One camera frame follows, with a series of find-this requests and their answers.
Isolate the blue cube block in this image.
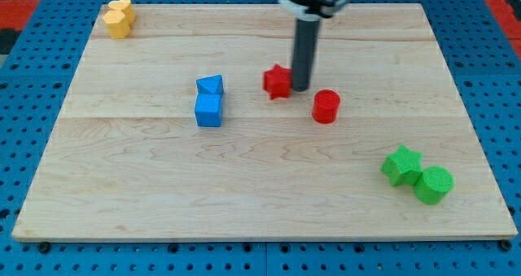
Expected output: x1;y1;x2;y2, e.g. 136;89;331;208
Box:
195;94;222;127

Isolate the red star block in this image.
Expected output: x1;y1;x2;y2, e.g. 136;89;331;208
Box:
262;64;291;99

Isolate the blue triangle block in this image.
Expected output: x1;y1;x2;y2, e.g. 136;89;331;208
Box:
196;75;224;94

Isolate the red cylinder block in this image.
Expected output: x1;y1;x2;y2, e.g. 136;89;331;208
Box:
312;90;341;124

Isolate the light wooden board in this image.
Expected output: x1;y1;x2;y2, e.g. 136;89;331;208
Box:
12;3;518;243

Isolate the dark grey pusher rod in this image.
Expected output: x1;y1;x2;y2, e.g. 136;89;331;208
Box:
291;19;320;92

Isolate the green star block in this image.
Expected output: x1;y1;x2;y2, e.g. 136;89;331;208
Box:
381;145;422;186

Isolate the yellow hexagon block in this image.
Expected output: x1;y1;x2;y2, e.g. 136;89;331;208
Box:
103;10;131;39

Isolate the green cylinder block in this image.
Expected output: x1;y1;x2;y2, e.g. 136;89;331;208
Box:
414;166;454;205

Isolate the yellow heart block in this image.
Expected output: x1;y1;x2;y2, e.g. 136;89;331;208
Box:
108;0;136;24

